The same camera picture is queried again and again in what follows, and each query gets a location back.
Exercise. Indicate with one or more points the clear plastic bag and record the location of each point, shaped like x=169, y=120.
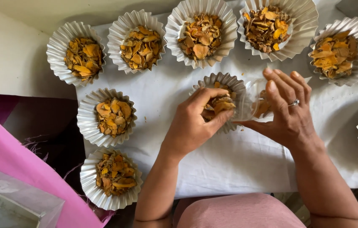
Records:
x=248, y=101

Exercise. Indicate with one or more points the translucent plastic packet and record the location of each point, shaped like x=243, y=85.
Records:
x=11, y=199

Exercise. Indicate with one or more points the pink sheet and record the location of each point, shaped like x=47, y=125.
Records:
x=23, y=158

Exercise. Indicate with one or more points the person's right hand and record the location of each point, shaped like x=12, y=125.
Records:
x=290, y=123

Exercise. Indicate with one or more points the dried turmeric slices heap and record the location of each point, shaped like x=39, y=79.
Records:
x=221, y=103

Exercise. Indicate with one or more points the fluted silver foil cup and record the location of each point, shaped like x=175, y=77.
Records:
x=229, y=83

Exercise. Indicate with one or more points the person's left hand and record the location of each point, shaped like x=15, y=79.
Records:
x=187, y=126

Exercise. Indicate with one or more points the bagged dried turmeric slices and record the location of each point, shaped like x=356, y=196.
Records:
x=263, y=107

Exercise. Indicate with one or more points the dark maroon cloth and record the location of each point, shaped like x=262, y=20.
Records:
x=49, y=126

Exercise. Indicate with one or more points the white table cloth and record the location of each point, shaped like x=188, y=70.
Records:
x=229, y=164

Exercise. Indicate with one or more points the row of filled foil cups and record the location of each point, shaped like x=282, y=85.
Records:
x=84, y=58

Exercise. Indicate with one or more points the person's pink garment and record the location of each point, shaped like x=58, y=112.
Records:
x=239, y=212

